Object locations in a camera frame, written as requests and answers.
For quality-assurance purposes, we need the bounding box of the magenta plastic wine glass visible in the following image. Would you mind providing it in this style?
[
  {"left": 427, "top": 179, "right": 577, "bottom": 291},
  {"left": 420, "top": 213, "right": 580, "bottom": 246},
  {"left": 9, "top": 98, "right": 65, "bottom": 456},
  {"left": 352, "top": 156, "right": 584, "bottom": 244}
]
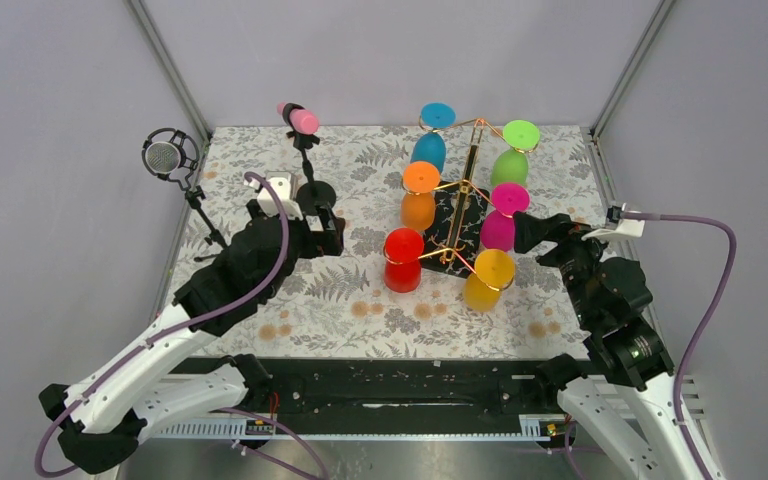
[{"left": 480, "top": 182, "right": 531, "bottom": 252}]

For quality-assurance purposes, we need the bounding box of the yellow plastic wine glass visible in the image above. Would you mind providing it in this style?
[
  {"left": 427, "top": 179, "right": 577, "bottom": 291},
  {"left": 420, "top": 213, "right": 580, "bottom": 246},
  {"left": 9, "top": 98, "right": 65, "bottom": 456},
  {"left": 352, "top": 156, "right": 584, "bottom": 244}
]
[{"left": 463, "top": 249, "right": 516, "bottom": 312}]

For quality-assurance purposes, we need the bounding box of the green plastic wine glass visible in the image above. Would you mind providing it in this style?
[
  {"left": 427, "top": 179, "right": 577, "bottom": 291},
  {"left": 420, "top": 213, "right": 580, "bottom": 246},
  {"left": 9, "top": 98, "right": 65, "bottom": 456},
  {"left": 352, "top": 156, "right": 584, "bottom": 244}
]
[{"left": 490, "top": 120, "right": 541, "bottom": 187}]

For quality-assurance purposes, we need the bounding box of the red plastic wine glass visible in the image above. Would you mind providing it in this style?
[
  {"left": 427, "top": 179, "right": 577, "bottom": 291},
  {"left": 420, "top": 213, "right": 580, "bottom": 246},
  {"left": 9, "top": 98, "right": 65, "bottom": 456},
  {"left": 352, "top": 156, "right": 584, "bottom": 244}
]
[{"left": 383, "top": 227, "right": 424, "bottom": 293}]

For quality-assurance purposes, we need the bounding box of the orange plastic wine glass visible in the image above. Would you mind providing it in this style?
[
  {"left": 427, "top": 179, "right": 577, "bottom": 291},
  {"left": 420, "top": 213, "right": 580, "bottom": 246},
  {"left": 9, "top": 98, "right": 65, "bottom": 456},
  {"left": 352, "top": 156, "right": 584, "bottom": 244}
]
[{"left": 400, "top": 161, "right": 440, "bottom": 232}]

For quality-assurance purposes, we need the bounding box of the blue plastic wine glass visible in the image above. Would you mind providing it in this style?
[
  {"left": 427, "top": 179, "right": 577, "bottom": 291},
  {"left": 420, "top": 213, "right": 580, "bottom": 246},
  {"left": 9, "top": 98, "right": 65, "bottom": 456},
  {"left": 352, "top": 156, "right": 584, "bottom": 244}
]
[{"left": 411, "top": 102, "right": 456, "bottom": 173}]

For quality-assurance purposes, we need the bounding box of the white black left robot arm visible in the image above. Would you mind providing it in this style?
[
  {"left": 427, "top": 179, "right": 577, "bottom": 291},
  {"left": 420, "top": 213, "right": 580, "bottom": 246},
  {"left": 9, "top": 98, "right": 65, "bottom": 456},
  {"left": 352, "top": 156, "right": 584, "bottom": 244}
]
[{"left": 38, "top": 205, "right": 346, "bottom": 474}]

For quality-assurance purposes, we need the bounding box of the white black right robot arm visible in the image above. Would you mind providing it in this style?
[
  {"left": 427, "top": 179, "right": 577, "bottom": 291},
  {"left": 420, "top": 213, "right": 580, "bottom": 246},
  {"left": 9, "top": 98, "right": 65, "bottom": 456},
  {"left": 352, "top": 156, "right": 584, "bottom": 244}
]
[{"left": 513, "top": 206, "right": 736, "bottom": 479}]

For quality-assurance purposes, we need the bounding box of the floral patterned table cloth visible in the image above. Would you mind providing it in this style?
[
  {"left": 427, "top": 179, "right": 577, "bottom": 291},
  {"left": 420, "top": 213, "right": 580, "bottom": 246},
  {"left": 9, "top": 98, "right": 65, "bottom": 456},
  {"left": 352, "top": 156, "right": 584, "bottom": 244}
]
[{"left": 199, "top": 126, "right": 604, "bottom": 359}]

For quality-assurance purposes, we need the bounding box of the pink microphone on black stand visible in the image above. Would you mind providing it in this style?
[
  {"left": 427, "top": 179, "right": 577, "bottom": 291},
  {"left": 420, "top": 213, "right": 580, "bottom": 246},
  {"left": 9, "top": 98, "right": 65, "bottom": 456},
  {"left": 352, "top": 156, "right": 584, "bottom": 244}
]
[{"left": 277, "top": 102, "right": 336, "bottom": 215}]

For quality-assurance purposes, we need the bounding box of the grey studio microphone on stand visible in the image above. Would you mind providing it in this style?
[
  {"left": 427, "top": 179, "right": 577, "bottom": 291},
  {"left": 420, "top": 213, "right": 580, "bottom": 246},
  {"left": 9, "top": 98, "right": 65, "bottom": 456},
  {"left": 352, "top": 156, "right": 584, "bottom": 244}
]
[{"left": 141, "top": 127, "right": 228, "bottom": 248}]

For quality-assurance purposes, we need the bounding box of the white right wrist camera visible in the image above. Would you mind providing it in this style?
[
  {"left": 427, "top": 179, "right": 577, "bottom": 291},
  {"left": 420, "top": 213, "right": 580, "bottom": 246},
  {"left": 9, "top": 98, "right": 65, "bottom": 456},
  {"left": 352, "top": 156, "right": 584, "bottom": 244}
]
[{"left": 582, "top": 203, "right": 645, "bottom": 242}]

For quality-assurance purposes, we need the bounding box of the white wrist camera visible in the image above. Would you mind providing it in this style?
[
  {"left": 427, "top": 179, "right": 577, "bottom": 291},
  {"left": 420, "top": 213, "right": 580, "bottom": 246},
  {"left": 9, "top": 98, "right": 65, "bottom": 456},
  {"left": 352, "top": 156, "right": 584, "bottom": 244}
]
[
  {"left": 256, "top": 171, "right": 304, "bottom": 220},
  {"left": 582, "top": 203, "right": 645, "bottom": 242}
]

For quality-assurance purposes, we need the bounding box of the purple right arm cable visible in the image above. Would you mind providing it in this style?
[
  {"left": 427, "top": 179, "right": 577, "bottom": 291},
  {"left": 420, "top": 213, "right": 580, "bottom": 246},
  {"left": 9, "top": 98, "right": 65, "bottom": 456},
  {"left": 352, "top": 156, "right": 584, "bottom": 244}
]
[{"left": 612, "top": 211, "right": 738, "bottom": 480}]

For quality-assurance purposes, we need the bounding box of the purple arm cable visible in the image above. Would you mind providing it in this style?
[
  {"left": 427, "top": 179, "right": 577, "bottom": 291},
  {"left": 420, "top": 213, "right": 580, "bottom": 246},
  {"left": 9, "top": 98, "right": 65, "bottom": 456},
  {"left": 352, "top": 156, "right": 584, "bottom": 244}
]
[
  {"left": 612, "top": 211, "right": 738, "bottom": 480},
  {"left": 34, "top": 171, "right": 291, "bottom": 480}
]

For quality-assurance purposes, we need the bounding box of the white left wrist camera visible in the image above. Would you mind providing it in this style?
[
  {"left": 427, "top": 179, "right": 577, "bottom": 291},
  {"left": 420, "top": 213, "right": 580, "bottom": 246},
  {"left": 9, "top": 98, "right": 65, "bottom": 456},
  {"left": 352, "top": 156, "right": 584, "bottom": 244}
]
[{"left": 256, "top": 171, "right": 304, "bottom": 220}]

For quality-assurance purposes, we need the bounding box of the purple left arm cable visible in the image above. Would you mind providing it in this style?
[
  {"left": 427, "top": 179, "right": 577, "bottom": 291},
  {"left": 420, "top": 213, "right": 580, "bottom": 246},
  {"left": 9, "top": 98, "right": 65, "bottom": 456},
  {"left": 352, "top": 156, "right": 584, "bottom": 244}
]
[{"left": 34, "top": 171, "right": 291, "bottom": 480}]

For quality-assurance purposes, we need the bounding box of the gold wire wine glass rack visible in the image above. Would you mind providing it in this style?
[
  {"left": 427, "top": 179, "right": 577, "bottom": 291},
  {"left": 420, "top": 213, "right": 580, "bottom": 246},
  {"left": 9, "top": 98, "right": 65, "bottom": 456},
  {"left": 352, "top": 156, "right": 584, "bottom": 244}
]
[{"left": 417, "top": 118, "right": 509, "bottom": 278}]

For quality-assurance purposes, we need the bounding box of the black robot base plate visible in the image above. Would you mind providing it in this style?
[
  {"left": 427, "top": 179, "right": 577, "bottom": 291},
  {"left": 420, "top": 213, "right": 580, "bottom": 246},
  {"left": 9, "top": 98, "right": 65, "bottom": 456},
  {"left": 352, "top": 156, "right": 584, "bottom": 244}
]
[{"left": 206, "top": 356, "right": 614, "bottom": 437}]

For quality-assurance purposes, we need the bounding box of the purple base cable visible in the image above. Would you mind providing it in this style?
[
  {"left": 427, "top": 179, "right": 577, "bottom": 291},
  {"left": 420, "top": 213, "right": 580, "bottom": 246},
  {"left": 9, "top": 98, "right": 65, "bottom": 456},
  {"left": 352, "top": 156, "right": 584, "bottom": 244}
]
[{"left": 221, "top": 407, "right": 334, "bottom": 480}]

